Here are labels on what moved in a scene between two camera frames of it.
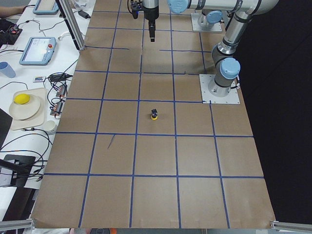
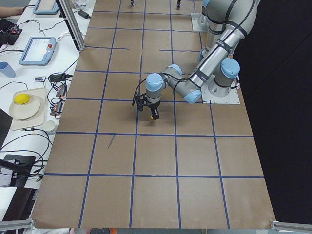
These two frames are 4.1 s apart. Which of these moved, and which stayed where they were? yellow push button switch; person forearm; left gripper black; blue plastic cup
Moved: left gripper black
Stayed: person forearm; blue plastic cup; yellow push button switch
